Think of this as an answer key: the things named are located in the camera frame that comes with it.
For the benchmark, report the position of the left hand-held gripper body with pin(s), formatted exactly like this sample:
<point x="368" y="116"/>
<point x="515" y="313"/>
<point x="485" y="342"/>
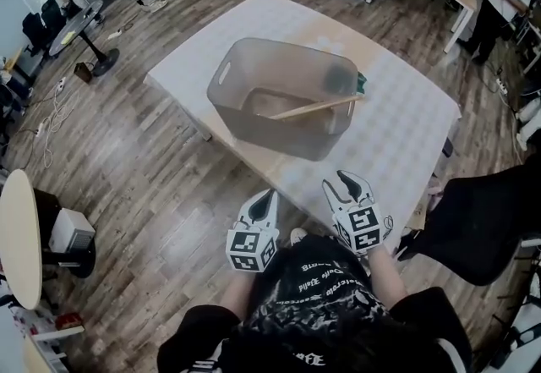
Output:
<point x="249" y="248"/>

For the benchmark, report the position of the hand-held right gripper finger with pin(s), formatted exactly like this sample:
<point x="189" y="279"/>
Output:
<point x="363" y="189"/>
<point x="331" y="198"/>

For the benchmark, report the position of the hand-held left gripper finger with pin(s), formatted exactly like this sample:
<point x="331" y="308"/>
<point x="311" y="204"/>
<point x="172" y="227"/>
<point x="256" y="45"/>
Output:
<point x="245" y="210"/>
<point x="272" y="215"/>

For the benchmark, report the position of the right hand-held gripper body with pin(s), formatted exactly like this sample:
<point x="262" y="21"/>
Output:
<point x="359" y="227"/>

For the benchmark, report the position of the translucent grey plastic bin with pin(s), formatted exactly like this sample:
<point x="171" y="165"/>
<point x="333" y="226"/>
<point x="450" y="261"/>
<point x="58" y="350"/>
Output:
<point x="274" y="58"/>

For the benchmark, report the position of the person's left forearm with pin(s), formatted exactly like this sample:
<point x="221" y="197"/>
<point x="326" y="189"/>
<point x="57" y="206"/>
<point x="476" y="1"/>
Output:
<point x="236" y="291"/>

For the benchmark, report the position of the person's right forearm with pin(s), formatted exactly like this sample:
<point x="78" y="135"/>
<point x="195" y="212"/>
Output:
<point x="386" y="274"/>

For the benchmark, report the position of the white desktop computer tower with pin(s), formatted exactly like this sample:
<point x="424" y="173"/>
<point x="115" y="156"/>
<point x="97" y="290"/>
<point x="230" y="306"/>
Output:
<point x="72" y="229"/>

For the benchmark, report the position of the red box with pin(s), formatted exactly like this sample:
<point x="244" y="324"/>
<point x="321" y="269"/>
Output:
<point x="67" y="320"/>

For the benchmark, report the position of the person's white right shoe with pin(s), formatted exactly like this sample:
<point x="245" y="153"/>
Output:
<point x="298" y="236"/>

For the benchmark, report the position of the person's black printed clothing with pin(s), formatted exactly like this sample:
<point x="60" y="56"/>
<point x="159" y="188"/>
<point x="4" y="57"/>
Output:
<point x="313" y="312"/>

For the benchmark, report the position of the small black device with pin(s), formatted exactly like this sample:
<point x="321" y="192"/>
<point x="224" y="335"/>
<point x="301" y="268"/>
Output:
<point x="446" y="148"/>

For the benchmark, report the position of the green object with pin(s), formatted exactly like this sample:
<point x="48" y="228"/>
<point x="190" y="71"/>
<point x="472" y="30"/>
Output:
<point x="362" y="83"/>

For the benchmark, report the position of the black office chair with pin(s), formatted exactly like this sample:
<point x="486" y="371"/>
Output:
<point x="34" y="31"/>
<point x="477" y="223"/>
<point x="53" y="14"/>

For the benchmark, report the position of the white power strip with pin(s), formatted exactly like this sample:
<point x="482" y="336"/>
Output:
<point x="61" y="84"/>
<point x="501" y="86"/>
<point x="115" y="34"/>
<point x="40" y="129"/>

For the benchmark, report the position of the white work table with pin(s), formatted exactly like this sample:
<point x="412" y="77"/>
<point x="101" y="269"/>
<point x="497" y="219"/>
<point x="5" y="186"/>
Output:
<point x="274" y="12"/>

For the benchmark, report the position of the yellow paper note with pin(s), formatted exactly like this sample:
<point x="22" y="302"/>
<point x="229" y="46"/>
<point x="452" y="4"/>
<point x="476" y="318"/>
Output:
<point x="66" y="38"/>

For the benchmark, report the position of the round beige pedestal table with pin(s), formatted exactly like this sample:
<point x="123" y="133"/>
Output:
<point x="19" y="236"/>

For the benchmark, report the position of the dark oval pedestal table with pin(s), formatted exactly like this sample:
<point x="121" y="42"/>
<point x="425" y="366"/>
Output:
<point x="76" y="26"/>

